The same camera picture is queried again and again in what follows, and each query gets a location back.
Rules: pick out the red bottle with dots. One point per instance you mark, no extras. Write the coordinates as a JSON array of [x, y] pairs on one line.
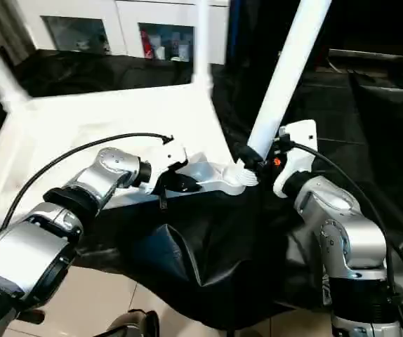
[[146, 43]]

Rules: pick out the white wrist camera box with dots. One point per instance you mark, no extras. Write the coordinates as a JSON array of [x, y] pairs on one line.
[[170, 158], [298, 151]]

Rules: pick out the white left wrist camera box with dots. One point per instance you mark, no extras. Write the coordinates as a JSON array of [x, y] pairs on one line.
[[170, 158]]

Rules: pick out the black work mat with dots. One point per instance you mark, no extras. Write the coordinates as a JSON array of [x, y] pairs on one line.
[[215, 267]]

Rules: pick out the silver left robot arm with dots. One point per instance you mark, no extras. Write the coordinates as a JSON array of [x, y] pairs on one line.
[[61, 217]]

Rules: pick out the white display cabinet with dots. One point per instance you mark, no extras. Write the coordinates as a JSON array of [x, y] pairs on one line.
[[117, 17]]

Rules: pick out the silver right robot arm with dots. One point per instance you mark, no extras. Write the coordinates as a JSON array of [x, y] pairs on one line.
[[342, 239]]

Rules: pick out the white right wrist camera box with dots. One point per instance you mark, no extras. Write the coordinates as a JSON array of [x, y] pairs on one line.
[[298, 151]]

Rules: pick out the grey left robot leg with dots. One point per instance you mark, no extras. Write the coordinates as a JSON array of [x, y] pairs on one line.
[[130, 326]]

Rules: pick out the white plastic table top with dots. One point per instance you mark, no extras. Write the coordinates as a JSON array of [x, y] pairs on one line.
[[82, 119]]

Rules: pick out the pale blue bottle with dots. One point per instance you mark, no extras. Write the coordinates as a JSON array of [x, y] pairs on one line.
[[182, 50]]

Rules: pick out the black low cabinet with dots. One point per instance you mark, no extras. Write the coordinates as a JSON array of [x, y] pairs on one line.
[[370, 28]]

